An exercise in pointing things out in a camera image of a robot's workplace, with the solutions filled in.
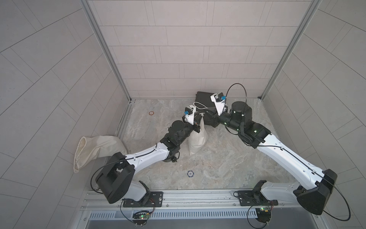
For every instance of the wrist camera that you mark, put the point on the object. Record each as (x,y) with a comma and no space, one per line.
(189,114)
(219,101)

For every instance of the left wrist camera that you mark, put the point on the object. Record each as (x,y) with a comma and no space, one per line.
(189,114)

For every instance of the ventilation grille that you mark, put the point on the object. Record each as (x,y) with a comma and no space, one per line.
(179,214)

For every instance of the white cloth soil bag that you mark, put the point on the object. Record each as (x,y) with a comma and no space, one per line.
(196,141)

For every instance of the corner aluminium profile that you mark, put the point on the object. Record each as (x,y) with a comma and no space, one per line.
(101,40)
(314,4)

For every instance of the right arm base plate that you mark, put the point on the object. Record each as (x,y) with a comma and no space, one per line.
(254,197)

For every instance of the left corner aluminium profile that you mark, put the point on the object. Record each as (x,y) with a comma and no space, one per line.
(101,40)

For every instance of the black ribbed briefcase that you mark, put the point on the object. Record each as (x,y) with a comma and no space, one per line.
(203,102)

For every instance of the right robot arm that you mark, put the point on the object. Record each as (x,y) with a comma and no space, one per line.
(313,186)

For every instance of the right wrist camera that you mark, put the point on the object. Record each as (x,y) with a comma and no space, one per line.
(219,101)

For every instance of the aluminium mounting rail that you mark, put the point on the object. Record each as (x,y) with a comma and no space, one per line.
(181,199)

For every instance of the blue poker chip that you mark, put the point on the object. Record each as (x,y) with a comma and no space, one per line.
(190,173)

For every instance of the black alarm clock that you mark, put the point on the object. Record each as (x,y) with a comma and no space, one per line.
(173,158)

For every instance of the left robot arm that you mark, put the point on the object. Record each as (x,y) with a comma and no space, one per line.
(115,179)

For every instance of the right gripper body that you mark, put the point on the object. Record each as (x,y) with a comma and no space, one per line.
(217,119)

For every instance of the circuit board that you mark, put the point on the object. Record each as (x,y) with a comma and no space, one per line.
(141,217)
(263,215)

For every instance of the left circuit board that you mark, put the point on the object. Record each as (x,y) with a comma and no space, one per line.
(141,217)

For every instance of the right circuit board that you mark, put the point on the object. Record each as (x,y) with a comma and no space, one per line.
(263,215)

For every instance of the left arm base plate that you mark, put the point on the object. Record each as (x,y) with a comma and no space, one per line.
(151,199)

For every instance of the right corner aluminium profile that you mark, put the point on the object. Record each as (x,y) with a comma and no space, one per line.
(314,4)

